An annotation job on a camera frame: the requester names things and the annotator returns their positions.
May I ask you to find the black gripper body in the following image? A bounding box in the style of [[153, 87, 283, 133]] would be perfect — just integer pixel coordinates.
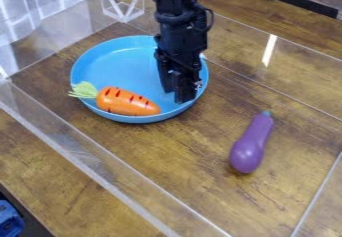
[[154, 0, 214, 70]]

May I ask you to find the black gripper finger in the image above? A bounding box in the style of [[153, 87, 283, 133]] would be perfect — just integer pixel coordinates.
[[154, 49, 177, 93], [174, 68, 202, 104]]

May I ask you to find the blue round plastic tray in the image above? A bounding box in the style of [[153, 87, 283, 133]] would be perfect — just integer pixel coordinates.
[[70, 35, 210, 124]]

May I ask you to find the orange toy carrot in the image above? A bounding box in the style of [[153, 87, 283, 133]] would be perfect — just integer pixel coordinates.
[[68, 81, 162, 116]]

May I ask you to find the purple toy eggplant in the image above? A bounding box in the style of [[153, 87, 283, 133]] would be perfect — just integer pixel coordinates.
[[229, 111, 274, 173]]

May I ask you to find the black bar in background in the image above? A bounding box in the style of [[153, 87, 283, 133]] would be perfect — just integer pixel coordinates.
[[278, 0, 338, 19]]

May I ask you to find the white sheer curtain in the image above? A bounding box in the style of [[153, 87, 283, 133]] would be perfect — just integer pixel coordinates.
[[0, 0, 135, 47]]

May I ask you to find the blue object at corner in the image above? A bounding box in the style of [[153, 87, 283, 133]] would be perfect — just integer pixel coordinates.
[[0, 200, 24, 237]]

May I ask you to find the clear acrylic enclosure wall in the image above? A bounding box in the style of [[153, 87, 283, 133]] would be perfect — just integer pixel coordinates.
[[0, 0, 342, 237]]

